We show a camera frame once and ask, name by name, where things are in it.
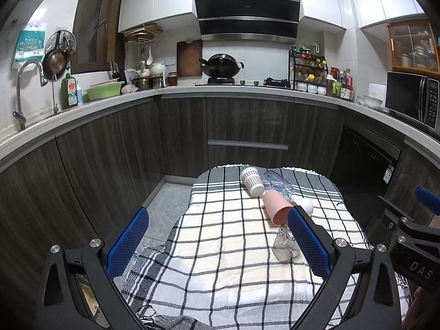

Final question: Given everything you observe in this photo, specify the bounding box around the black knife block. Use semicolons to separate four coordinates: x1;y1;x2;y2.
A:
109;61;125;81

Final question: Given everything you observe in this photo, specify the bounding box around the black microwave oven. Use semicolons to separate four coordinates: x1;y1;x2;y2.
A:
384;71;440;130

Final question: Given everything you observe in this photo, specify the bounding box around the black built-in dishwasher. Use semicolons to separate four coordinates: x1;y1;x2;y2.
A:
331;125;402;200

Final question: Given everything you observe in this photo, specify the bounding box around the person's right hand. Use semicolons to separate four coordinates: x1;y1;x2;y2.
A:
400;286;440;330

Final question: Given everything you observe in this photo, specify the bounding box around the dark soy sauce bottle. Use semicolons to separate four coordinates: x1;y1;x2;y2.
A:
343;69;355;101

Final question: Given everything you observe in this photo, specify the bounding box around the dark wood drawer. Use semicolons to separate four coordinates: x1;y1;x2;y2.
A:
207;139;290;170

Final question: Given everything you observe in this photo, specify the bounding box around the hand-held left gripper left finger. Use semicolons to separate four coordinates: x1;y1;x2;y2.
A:
34;207;150;330

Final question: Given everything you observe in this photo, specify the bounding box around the black wire spice rack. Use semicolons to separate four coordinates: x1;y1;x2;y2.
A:
288;46;327;92

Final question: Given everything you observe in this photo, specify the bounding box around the hanging metal steamer rack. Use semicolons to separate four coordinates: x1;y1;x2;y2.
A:
45;30;76;59

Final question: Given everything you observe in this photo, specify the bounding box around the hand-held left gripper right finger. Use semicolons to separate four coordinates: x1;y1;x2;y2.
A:
287;207;403;330

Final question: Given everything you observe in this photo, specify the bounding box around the black range hood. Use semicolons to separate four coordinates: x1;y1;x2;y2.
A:
192;0;302;45

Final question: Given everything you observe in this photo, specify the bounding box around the green white plastic bag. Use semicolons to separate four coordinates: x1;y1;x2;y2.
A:
11;24;46;70

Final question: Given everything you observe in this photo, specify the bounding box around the black gas stove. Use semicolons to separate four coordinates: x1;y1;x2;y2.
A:
195;77;292;89

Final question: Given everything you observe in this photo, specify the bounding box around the wooden hanging rack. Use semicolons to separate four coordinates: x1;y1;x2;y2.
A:
123;23;163;45

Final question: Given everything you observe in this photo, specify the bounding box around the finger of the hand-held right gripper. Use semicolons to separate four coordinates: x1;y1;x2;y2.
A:
377;186;440;229

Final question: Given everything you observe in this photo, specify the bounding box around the green dish soap bottle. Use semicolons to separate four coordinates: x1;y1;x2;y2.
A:
61;67;78;109

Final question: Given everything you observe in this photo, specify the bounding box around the black white checked tablecloth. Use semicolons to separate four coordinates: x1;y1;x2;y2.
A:
120;165;413;330

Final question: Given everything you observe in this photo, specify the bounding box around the pink cup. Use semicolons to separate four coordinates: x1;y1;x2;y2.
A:
263;191;293;227

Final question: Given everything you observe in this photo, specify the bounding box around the plain white cup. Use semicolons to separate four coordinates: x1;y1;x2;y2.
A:
291;197;314;216

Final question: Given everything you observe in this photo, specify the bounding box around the black wok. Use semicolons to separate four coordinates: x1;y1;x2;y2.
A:
199;54;245;78

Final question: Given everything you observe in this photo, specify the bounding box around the green plastic basin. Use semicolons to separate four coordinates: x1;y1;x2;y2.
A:
84;81;126;101

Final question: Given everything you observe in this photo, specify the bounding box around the wooden glass door cabinet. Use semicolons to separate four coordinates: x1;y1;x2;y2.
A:
386;20;440;74

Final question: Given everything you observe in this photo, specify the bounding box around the tall chrome faucet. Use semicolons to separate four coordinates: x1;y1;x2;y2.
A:
13;59;48;131

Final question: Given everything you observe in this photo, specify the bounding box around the clear drinking glass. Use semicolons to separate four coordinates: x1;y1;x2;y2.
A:
271;223;300;261

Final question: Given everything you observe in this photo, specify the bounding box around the hanging frying pan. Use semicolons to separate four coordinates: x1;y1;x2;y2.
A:
42;49;68;82

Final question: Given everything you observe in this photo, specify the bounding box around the white rice cooker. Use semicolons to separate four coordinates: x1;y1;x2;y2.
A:
368;83;387;106

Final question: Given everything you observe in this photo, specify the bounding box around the brown wooden cutting board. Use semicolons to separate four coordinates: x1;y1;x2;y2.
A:
177;40;203;78

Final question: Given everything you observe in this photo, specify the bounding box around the steel cooking pot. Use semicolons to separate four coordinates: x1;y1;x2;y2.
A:
132;76;154;90

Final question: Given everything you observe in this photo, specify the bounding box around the white patterned paper cup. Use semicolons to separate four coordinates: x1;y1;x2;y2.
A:
240;167;265;198

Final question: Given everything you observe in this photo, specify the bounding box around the clear plastic cup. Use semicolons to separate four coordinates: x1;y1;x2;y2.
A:
261;169;295;200

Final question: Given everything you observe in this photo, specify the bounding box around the dark wooden window frame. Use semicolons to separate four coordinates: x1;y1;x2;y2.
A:
70;0;125;75

